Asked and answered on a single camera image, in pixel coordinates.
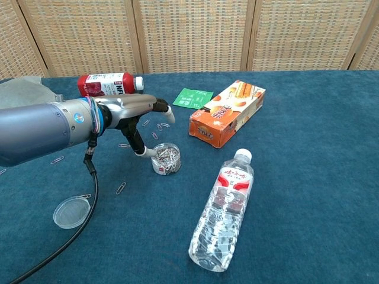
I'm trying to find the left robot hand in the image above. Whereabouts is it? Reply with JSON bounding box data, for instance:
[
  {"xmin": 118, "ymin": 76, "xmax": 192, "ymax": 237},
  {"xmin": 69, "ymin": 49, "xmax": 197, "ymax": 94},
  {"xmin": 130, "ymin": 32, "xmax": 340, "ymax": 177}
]
[{"xmin": 100, "ymin": 94, "xmax": 176, "ymax": 157}]

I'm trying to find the red juice bottle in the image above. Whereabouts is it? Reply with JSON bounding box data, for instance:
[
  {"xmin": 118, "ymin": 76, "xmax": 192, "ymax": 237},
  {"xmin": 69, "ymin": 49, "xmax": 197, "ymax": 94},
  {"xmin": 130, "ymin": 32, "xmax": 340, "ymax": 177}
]
[{"xmin": 77, "ymin": 72, "xmax": 145, "ymax": 97}]

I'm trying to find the green sachet packet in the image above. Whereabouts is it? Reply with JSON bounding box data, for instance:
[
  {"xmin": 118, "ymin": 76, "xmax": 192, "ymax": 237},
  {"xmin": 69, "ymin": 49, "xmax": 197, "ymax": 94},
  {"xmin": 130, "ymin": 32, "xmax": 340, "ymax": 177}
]
[{"xmin": 172, "ymin": 88, "xmax": 214, "ymax": 109}]

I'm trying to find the clear jar of paperclips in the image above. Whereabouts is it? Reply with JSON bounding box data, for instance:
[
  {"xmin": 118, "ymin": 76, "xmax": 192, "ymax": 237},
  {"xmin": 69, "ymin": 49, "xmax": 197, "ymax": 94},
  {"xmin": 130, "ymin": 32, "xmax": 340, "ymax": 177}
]
[{"xmin": 150, "ymin": 143, "xmax": 182, "ymax": 176}]

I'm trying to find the woven bamboo screen panel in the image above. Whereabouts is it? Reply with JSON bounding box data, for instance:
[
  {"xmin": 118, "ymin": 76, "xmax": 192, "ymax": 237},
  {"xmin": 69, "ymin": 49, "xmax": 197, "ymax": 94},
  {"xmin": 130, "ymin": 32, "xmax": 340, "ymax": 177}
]
[
  {"xmin": 17, "ymin": 0, "xmax": 144, "ymax": 78},
  {"xmin": 247, "ymin": 0, "xmax": 375, "ymax": 72},
  {"xmin": 0, "ymin": 0, "xmax": 50, "ymax": 80},
  {"xmin": 349, "ymin": 0, "xmax": 379, "ymax": 71},
  {"xmin": 131, "ymin": 0, "xmax": 257, "ymax": 75}
]

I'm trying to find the orange biscuit box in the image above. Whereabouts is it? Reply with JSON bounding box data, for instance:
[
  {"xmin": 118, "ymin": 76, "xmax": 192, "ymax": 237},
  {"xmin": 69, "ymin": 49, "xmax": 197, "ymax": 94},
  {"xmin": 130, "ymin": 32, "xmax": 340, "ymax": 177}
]
[{"xmin": 188, "ymin": 79, "xmax": 266, "ymax": 149}]

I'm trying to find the translucent plastic bag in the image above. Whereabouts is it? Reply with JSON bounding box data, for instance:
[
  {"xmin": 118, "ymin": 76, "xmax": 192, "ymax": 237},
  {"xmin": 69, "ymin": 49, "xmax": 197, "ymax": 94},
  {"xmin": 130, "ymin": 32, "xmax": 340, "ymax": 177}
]
[{"xmin": 0, "ymin": 76, "xmax": 57, "ymax": 111}]

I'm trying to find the clear round plastic lid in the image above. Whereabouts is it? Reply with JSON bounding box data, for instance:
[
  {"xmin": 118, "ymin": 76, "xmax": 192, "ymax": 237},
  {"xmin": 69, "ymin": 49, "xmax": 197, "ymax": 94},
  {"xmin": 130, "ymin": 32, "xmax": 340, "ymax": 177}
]
[{"xmin": 53, "ymin": 196, "xmax": 91, "ymax": 230}]

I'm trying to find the clear water bottle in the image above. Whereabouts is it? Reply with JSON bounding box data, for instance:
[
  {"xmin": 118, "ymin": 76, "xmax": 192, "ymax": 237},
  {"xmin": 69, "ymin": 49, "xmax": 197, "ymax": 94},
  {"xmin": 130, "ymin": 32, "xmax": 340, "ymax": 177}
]
[{"xmin": 188, "ymin": 148, "xmax": 255, "ymax": 273}]

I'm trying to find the blue felt table cloth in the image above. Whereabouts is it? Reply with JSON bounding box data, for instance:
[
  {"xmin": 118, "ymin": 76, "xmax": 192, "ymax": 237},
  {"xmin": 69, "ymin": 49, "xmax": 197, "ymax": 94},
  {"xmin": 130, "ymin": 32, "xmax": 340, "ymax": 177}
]
[{"xmin": 0, "ymin": 69, "xmax": 379, "ymax": 284}]

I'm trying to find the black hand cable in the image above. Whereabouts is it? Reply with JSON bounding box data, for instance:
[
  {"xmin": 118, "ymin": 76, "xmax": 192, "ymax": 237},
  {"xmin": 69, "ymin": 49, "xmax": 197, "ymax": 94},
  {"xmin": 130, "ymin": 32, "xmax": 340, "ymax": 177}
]
[{"xmin": 8, "ymin": 130, "xmax": 99, "ymax": 284}]

